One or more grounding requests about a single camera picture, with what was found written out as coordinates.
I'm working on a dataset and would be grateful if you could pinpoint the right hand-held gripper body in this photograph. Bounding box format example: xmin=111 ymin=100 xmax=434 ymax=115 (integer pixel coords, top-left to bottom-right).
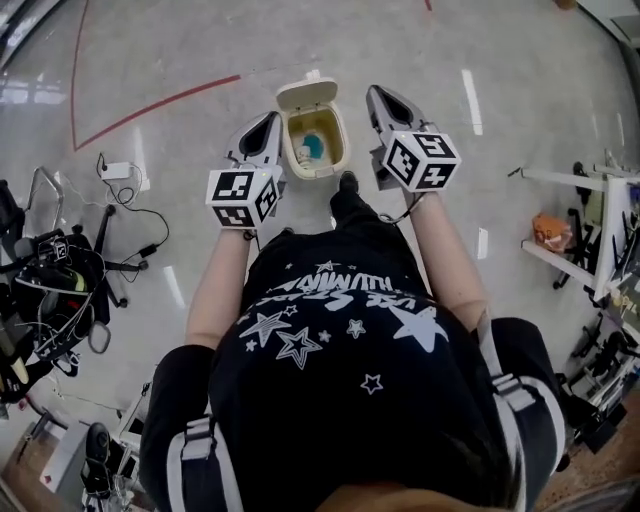
xmin=365 ymin=84 xmax=462 ymax=194

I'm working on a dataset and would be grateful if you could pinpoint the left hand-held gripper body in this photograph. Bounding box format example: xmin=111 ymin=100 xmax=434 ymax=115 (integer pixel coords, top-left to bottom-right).
xmin=204 ymin=110 xmax=288 ymax=231

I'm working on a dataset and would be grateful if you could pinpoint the cream trash bin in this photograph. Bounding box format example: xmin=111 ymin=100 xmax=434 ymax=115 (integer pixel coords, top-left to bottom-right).
xmin=280 ymin=103 xmax=350 ymax=181

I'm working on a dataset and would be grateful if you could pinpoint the cream trash bin lid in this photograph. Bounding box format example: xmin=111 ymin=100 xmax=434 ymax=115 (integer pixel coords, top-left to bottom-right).
xmin=275 ymin=70 xmax=339 ymax=115

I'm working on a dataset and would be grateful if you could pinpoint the person's right forearm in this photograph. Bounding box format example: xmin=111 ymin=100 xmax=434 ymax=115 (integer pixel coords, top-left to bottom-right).
xmin=408 ymin=191 xmax=490 ymax=332

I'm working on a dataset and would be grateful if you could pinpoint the person's left forearm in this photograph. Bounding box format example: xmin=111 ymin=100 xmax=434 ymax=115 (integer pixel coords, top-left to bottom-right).
xmin=185 ymin=228 xmax=251 ymax=350

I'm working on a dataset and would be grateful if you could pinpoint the blue trash item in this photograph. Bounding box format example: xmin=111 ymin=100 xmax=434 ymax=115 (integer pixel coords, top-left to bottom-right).
xmin=301 ymin=132 xmax=330 ymax=160

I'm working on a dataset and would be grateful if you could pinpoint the person's black trouser leg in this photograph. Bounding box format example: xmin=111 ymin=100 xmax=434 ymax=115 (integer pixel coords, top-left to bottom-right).
xmin=329 ymin=188 xmax=401 ymax=241

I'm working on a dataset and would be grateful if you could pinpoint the white power strip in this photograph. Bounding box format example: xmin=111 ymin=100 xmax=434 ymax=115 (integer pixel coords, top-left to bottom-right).
xmin=99 ymin=160 xmax=133 ymax=182

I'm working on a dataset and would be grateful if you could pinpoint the black office chair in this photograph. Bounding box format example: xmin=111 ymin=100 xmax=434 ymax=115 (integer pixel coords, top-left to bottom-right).
xmin=69 ymin=203 xmax=151 ymax=310

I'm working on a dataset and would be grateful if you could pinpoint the orange bag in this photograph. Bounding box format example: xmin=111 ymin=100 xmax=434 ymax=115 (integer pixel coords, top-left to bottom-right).
xmin=531 ymin=213 xmax=573 ymax=252

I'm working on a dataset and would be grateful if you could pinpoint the white metal rack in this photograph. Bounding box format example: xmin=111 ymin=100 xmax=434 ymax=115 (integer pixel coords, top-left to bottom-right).
xmin=519 ymin=149 xmax=640 ymax=301

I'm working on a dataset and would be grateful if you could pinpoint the black star-print shirt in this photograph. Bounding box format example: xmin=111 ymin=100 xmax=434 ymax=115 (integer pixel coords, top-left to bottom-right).
xmin=139 ymin=230 xmax=566 ymax=512

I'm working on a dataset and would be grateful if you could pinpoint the black upright device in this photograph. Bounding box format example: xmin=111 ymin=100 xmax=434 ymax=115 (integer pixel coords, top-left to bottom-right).
xmin=79 ymin=421 xmax=113 ymax=499

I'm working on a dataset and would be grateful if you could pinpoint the white box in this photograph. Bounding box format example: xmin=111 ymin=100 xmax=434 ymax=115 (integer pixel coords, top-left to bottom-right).
xmin=38 ymin=423 xmax=90 ymax=495

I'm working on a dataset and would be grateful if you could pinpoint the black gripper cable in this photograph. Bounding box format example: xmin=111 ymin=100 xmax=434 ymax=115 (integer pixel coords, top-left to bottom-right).
xmin=378 ymin=191 xmax=427 ymax=226

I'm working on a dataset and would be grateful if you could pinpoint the black gear pile with wires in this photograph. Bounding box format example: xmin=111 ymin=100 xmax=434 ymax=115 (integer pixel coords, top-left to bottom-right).
xmin=0 ymin=227 xmax=112 ymax=406

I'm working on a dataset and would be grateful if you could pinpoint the grey backpack strap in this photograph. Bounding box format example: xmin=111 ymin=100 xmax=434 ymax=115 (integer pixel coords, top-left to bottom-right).
xmin=475 ymin=307 xmax=539 ymax=414
xmin=166 ymin=413 xmax=221 ymax=512

